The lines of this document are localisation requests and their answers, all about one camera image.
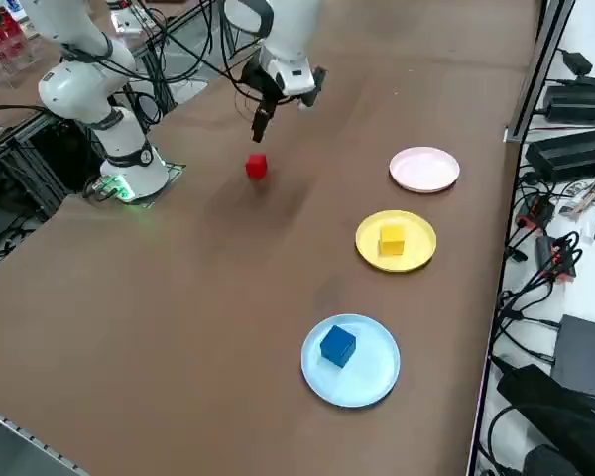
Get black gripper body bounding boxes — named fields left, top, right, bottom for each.
left=240, top=51, right=329, bottom=109

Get red cube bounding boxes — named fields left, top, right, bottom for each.
left=245, top=153, right=269, bottom=180

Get yellow cube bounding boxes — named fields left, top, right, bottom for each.
left=379, top=224, right=407, bottom=257

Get blue cube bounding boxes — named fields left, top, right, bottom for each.
left=319, top=324, right=357, bottom=369

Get yellow plate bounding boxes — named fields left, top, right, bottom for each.
left=354, top=209, right=437, bottom=274

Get white plate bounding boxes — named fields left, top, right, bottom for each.
left=389, top=146, right=461, bottom=194

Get light blue plate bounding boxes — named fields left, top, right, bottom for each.
left=300, top=312, right=402, bottom=410

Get small white box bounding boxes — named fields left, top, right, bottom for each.
left=111, top=7, right=145, bottom=36

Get clear acrylic shelf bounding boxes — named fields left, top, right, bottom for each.
left=0, top=0, right=44, bottom=89

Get long power supply brick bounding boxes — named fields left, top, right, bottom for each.
left=547, top=96, right=595, bottom=125
left=544, top=76, right=595, bottom=104
left=525, top=126, right=595, bottom=183

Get black strip orange switches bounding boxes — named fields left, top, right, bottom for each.
left=534, top=233, right=579, bottom=283

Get small black power adapter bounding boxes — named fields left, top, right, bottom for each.
left=560, top=49, right=595, bottom=76

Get flat black power adapter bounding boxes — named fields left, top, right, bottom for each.
left=549, top=314, right=595, bottom=398

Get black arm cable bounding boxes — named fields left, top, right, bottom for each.
left=61, top=0, right=289, bottom=125

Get black metal frame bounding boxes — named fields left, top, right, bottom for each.
left=0, top=106, right=105, bottom=222

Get aluminium profile post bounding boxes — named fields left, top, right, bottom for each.
left=504, top=0, right=576, bottom=144

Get silver aluminium rail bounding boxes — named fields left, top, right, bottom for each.
left=0, top=404, right=88, bottom=476

